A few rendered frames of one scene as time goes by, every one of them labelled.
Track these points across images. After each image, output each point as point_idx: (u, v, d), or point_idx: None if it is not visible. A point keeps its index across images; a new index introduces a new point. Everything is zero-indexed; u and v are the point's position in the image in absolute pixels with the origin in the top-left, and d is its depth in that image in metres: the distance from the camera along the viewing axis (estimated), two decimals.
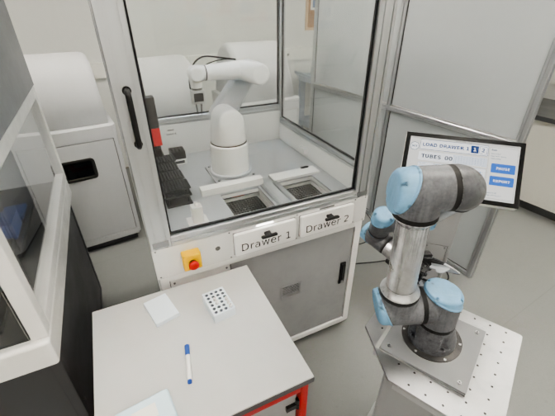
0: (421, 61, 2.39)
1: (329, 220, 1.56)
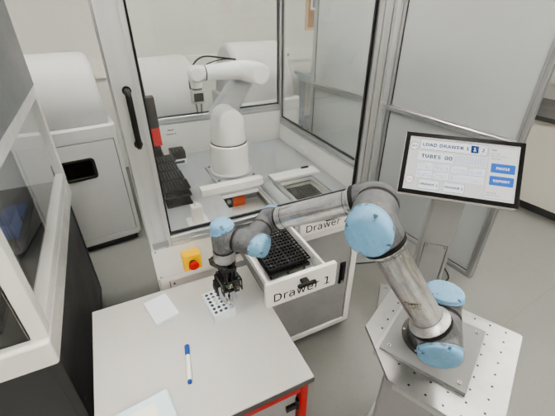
0: (421, 61, 2.39)
1: (329, 220, 1.56)
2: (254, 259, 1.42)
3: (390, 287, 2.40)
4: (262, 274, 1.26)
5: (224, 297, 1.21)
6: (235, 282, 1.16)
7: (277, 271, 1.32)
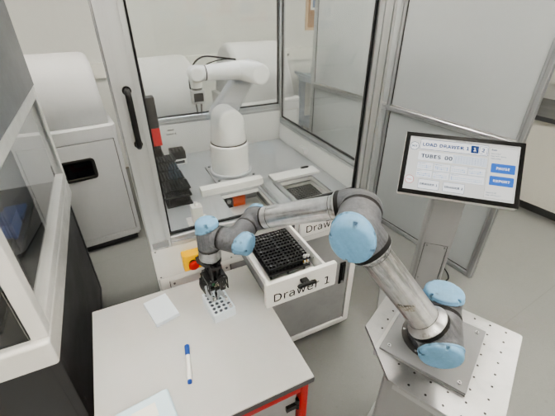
0: (421, 61, 2.39)
1: (329, 220, 1.56)
2: (254, 259, 1.42)
3: None
4: (262, 274, 1.26)
5: (210, 295, 1.22)
6: (221, 281, 1.17)
7: (277, 271, 1.32)
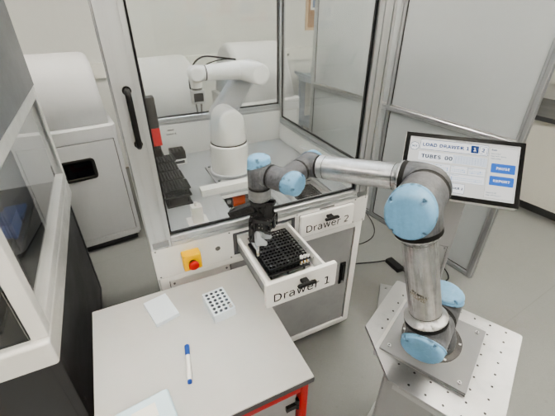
0: (421, 61, 2.39)
1: (329, 220, 1.56)
2: (254, 259, 1.42)
3: (390, 287, 2.40)
4: (262, 274, 1.26)
5: (263, 239, 1.20)
6: (274, 217, 1.18)
7: (277, 271, 1.32)
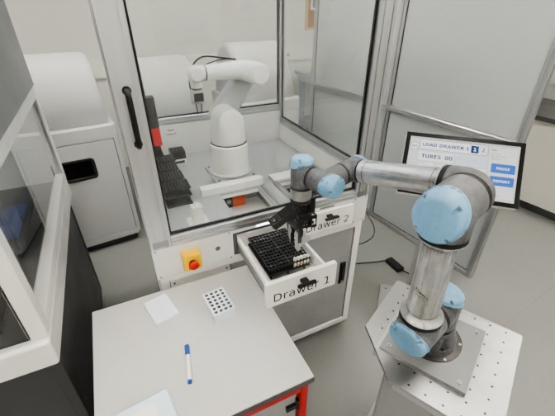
0: (421, 61, 2.39)
1: (329, 220, 1.56)
2: (254, 259, 1.42)
3: (390, 287, 2.40)
4: (262, 274, 1.26)
5: (306, 235, 1.25)
6: None
7: (277, 271, 1.32)
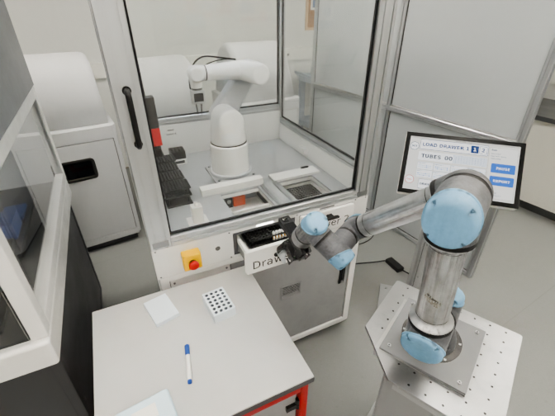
0: (421, 61, 2.39)
1: (329, 220, 1.56)
2: (239, 234, 1.57)
3: (390, 287, 2.40)
4: (243, 245, 1.41)
5: (284, 258, 1.27)
6: (303, 257, 1.21)
7: (258, 243, 1.46)
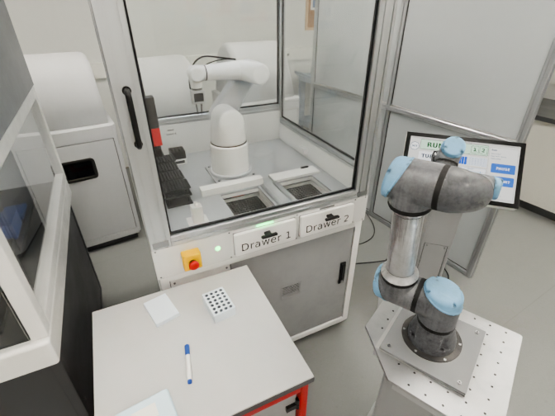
0: (421, 61, 2.39)
1: (329, 220, 1.56)
2: None
3: None
4: None
5: None
6: None
7: None
